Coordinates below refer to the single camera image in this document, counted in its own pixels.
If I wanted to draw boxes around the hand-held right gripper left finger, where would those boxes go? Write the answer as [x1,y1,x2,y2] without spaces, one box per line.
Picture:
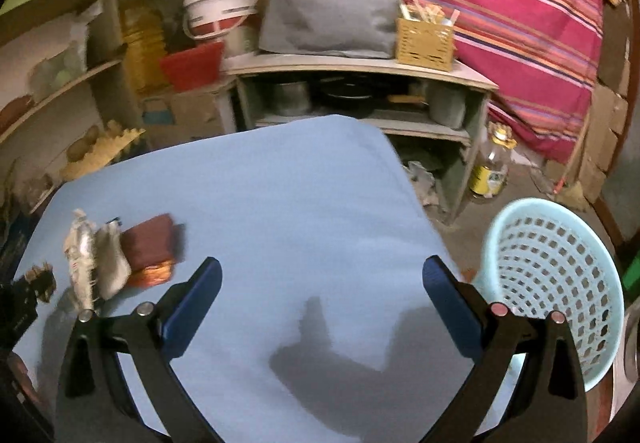
[51,257,231,443]

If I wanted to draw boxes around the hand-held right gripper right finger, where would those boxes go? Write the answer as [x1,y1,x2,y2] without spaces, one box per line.
[422,255,591,443]

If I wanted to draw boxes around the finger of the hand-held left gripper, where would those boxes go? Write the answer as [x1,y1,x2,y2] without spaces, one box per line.
[11,262,57,319]

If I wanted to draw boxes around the white wrapper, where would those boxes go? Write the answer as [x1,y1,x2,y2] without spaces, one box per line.
[62,209,97,311]

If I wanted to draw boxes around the dark red packet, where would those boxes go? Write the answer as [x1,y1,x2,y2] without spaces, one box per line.
[121,214,177,288]

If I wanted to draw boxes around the white paper pouch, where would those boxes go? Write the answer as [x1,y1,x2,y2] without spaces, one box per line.
[95,220,132,301]

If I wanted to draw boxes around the light blue plastic basket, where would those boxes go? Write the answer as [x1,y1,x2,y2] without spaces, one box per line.
[472,198,626,391]

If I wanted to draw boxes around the blue table cloth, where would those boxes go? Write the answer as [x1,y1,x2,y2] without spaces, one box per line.
[10,114,526,443]

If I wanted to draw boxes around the crumpled grey paper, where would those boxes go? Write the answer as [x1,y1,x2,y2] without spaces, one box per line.
[407,160,442,212]

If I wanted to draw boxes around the small clear oil bottle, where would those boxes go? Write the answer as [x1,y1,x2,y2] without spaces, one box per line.
[470,127,511,198]

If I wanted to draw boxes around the yellow egg tray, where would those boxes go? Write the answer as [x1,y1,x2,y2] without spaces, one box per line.
[60,127,146,181]

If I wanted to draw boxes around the broom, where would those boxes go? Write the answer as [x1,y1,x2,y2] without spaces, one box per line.
[552,123,587,200]

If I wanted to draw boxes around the brown cardboard box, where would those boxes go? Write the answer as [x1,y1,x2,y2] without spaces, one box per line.
[140,88,236,148]

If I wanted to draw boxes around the grey jug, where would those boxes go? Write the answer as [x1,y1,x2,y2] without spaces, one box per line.
[430,83,468,128]

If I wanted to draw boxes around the clear plastic container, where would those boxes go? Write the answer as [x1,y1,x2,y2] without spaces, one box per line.
[30,43,88,94]

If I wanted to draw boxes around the small steel pot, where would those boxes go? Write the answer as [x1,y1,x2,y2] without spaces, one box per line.
[260,80,311,116]

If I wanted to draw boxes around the dark frying pan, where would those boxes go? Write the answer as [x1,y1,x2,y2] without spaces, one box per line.
[312,78,378,118]

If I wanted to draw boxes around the red round basket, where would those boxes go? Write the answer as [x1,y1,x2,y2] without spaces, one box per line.
[159,42,226,91]

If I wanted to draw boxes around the low wooden cabinet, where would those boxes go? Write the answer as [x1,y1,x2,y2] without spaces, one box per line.
[222,54,500,224]

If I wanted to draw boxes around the yellow perforated holder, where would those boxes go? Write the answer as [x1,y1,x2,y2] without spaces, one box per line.
[396,15,455,72]

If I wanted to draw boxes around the large yellow oil bottle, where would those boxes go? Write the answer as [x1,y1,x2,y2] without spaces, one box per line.
[117,0,168,94]

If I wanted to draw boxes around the bundle of wooden sticks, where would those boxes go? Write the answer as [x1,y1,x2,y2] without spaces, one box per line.
[400,0,461,28]

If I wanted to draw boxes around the white plastic bucket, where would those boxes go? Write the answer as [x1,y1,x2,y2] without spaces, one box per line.
[181,0,260,41]

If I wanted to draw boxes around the grey cloth cover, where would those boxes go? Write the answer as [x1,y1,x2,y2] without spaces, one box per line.
[258,0,403,60]

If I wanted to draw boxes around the cardboard wall panels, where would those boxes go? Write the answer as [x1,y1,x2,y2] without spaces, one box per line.
[545,0,640,208]

